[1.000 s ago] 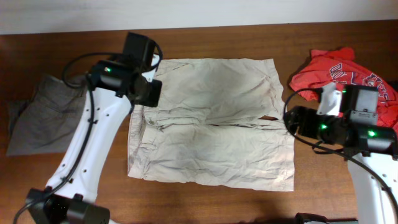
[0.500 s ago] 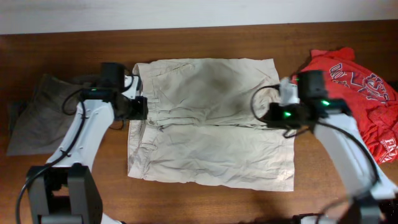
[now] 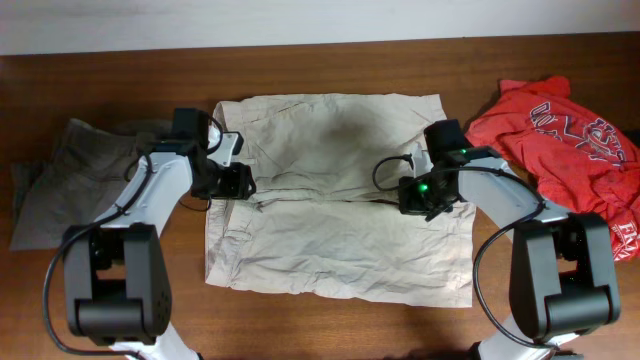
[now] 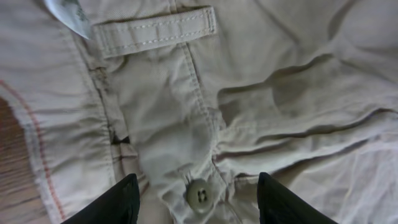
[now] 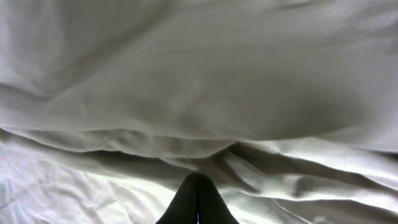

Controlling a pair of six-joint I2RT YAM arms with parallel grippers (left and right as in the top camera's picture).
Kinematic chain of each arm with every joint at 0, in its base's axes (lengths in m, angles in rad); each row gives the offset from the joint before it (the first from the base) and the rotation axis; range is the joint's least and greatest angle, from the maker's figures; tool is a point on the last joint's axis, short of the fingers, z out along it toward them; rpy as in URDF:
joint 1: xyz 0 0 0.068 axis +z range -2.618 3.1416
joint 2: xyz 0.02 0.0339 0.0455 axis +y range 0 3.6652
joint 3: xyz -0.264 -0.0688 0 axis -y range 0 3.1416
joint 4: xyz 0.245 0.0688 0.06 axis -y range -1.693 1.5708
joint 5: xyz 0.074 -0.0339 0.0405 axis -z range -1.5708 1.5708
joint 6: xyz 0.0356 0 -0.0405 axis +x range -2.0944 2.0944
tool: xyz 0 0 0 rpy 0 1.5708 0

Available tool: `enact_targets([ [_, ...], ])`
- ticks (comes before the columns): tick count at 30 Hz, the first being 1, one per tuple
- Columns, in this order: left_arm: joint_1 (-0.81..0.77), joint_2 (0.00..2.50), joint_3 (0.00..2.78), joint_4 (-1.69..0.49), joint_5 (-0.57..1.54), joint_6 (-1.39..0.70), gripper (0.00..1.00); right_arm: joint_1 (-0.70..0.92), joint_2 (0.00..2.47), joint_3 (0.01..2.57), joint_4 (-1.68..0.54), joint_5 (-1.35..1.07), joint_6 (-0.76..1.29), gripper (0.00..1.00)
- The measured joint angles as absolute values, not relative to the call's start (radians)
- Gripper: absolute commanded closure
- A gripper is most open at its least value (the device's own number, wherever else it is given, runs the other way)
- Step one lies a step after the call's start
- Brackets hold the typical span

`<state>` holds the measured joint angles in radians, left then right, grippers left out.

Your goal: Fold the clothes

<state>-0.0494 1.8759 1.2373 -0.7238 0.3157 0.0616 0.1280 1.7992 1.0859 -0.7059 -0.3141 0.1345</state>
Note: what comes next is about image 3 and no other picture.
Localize grey folded shorts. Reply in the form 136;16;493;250
9;119;171;251

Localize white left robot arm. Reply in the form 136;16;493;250
57;132;256;359

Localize red printed t-shirt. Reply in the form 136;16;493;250
466;76;639;261

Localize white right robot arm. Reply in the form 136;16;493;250
398;147;621;359

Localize beige khaki shorts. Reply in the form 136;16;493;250
205;94;476;308

